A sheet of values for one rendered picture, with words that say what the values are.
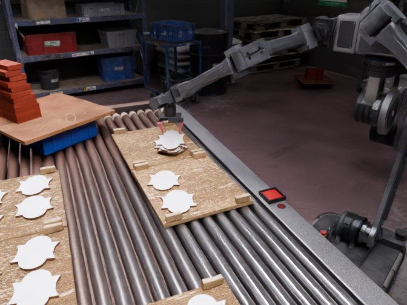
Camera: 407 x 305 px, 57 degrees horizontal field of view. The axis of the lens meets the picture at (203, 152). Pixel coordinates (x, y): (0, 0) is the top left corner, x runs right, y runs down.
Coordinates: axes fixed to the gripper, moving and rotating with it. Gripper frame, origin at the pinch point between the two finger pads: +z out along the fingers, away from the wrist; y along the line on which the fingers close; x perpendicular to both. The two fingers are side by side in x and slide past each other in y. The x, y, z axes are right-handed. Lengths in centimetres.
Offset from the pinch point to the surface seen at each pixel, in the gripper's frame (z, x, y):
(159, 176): 5.9, -30.8, -4.1
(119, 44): 26, 408, -94
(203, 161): 7.0, -17.3, 14.2
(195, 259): 10, -76, 10
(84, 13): -21, 381, -131
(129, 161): 6.2, -15.4, -18.2
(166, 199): 6.1, -47.7, -0.5
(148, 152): 6.3, -6.6, -11.0
